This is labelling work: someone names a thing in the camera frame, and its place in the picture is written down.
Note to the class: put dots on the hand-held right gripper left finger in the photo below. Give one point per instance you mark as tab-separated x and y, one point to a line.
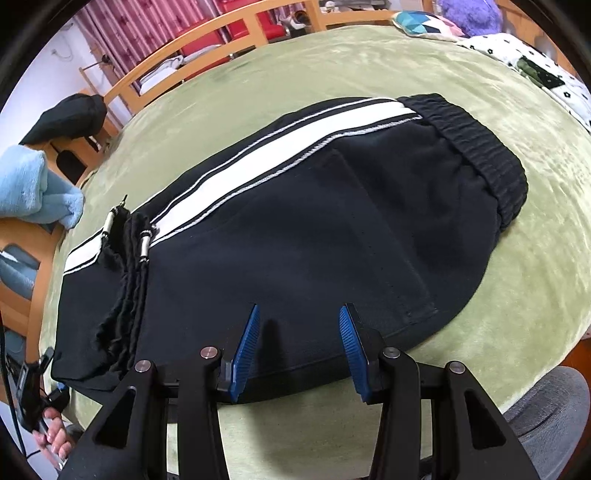
244	350

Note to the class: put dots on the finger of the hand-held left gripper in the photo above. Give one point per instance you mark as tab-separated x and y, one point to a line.
60	397

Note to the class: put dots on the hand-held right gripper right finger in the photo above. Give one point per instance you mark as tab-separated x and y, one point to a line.
355	355

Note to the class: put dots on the black pants with white stripe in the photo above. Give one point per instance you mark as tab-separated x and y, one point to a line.
323	221

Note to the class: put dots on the person's left hand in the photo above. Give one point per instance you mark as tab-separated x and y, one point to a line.
57	438

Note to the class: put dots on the green bed blanket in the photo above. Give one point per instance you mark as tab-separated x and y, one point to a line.
531	258

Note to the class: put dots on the light blue fleece blanket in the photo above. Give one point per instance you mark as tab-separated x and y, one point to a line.
27	184

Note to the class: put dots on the person's grey trouser leg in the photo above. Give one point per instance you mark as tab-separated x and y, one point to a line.
554	415

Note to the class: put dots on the black garment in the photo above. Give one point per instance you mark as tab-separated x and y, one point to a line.
69	115

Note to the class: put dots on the red chair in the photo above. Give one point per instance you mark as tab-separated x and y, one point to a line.
251	18
203	44

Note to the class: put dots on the wooden coat rack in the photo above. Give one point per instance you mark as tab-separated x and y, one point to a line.
90	76

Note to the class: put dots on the geometric patterned pillow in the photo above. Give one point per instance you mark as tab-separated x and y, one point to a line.
425	25

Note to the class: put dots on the dark green patterned cloth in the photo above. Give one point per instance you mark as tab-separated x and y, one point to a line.
540	71

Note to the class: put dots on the red floral curtain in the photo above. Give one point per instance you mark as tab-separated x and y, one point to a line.
120	32
184	14

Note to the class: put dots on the purple plush toy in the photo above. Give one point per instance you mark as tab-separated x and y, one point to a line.
471	16

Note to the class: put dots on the wooden bed frame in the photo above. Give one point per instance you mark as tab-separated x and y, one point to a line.
152	69

